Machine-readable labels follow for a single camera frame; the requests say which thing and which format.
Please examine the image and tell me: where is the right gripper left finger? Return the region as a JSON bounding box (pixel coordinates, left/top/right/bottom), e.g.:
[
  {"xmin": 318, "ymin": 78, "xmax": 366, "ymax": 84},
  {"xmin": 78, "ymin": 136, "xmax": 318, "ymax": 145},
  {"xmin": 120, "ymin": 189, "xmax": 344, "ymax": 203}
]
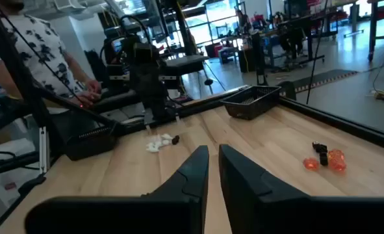
[{"xmin": 141, "ymin": 145, "xmax": 210, "ymax": 234}]

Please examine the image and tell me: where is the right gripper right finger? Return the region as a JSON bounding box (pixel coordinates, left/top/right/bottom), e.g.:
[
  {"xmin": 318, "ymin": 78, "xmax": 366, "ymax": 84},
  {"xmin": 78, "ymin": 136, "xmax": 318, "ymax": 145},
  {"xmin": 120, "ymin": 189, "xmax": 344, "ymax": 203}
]
[{"xmin": 219, "ymin": 145, "xmax": 311, "ymax": 234}]

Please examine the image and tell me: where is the black plastic mesh basket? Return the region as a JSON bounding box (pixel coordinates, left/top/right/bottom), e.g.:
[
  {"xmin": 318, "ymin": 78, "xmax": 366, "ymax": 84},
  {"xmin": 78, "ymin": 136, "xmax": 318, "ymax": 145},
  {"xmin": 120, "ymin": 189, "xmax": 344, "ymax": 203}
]
[
  {"xmin": 64, "ymin": 126, "xmax": 118, "ymax": 162},
  {"xmin": 220, "ymin": 85, "xmax": 282, "ymax": 121}
]

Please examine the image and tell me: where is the orange translucent plastic pumpkin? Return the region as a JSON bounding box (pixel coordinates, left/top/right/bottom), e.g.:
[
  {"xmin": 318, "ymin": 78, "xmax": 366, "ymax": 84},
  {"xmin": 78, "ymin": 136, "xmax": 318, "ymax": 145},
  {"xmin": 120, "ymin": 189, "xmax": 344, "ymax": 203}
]
[
  {"xmin": 328, "ymin": 159, "xmax": 348, "ymax": 173},
  {"xmin": 327, "ymin": 148, "xmax": 346, "ymax": 163},
  {"xmin": 303, "ymin": 157, "xmax": 320, "ymax": 172}
]

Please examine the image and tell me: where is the black desk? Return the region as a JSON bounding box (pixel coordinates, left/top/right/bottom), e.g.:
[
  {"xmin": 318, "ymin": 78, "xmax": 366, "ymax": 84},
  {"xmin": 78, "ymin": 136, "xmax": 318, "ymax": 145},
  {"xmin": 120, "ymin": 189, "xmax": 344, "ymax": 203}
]
[{"xmin": 90, "ymin": 54, "xmax": 211, "ymax": 114}]

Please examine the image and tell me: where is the person's hand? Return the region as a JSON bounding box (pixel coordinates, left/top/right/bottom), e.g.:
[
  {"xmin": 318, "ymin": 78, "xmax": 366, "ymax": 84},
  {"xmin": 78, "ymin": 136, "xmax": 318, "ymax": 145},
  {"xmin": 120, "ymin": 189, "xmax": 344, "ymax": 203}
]
[
  {"xmin": 83, "ymin": 79, "xmax": 103, "ymax": 95},
  {"xmin": 76, "ymin": 90, "xmax": 101, "ymax": 109}
]

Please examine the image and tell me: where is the hazard-striped floor mat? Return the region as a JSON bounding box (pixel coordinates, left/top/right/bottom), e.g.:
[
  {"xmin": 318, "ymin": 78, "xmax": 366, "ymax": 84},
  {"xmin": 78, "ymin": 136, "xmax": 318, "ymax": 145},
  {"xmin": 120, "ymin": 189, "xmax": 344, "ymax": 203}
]
[{"xmin": 290, "ymin": 68, "xmax": 359, "ymax": 94}]

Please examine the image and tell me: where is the light grey metal strip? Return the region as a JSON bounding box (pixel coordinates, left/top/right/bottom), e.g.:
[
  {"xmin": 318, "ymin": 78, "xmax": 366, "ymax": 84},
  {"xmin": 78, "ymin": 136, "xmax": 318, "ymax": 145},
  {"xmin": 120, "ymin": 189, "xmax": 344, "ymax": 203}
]
[{"xmin": 38, "ymin": 125, "xmax": 51, "ymax": 176}]

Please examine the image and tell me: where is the white box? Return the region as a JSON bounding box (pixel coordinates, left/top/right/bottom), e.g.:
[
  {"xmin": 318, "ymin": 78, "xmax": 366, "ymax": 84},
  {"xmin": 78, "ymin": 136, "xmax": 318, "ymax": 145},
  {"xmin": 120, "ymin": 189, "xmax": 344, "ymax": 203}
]
[{"xmin": 0, "ymin": 138, "xmax": 35, "ymax": 160}]

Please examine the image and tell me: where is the red and black workbench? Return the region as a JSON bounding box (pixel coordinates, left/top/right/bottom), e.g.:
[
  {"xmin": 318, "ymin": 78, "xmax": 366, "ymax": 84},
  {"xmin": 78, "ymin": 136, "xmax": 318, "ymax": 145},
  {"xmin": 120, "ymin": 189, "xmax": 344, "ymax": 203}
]
[{"xmin": 366, "ymin": 0, "xmax": 384, "ymax": 62}]

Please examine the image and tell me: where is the person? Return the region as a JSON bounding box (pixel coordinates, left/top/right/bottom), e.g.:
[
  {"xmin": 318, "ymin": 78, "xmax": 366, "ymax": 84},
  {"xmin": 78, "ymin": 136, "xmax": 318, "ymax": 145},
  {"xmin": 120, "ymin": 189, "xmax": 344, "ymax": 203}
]
[{"xmin": 0, "ymin": 0, "xmax": 103, "ymax": 110}]

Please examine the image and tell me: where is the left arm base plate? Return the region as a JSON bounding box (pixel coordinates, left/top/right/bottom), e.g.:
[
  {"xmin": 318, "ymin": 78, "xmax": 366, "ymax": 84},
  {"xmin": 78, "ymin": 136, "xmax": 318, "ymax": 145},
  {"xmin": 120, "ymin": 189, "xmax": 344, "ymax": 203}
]
[{"xmin": 94, "ymin": 103, "xmax": 147, "ymax": 126}]

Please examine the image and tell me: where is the thin black hanging cable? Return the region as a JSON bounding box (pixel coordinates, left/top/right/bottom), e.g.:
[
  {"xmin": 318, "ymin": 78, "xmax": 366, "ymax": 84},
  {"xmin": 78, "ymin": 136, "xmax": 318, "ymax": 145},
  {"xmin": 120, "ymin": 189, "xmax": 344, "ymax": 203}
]
[{"xmin": 305, "ymin": 0, "xmax": 329, "ymax": 105}]

